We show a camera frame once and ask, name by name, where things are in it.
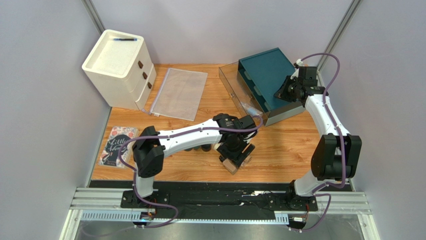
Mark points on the clear mesh zipper pouch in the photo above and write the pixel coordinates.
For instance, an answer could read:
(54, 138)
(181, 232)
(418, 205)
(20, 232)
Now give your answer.
(179, 95)

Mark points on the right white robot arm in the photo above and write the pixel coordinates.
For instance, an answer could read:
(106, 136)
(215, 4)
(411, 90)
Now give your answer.
(336, 156)

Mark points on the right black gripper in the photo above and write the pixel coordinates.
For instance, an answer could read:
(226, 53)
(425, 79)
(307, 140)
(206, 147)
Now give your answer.
(284, 91)

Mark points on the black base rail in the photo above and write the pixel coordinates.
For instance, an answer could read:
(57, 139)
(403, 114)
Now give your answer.
(241, 201)

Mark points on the teal makeup drawer box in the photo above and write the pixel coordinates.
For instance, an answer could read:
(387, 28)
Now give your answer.
(261, 75)

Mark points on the cream foundation bottle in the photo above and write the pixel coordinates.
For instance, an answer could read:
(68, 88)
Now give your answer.
(216, 146)

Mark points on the clear drawer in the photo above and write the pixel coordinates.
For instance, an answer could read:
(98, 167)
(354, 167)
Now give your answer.
(239, 92)

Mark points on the Little Women book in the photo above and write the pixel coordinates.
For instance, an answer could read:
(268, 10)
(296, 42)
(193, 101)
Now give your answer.
(110, 154)

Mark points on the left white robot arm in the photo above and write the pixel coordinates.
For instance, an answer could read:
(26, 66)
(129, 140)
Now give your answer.
(150, 149)

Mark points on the beige square foundation bottle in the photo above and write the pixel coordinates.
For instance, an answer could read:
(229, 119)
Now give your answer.
(229, 166)

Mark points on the white three-drawer cabinet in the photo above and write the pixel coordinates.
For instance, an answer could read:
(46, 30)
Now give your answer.
(122, 71)

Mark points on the pink lip gloss tube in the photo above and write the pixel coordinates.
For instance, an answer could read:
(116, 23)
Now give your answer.
(247, 160)

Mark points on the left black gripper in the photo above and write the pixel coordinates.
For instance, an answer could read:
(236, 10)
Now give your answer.
(225, 153)

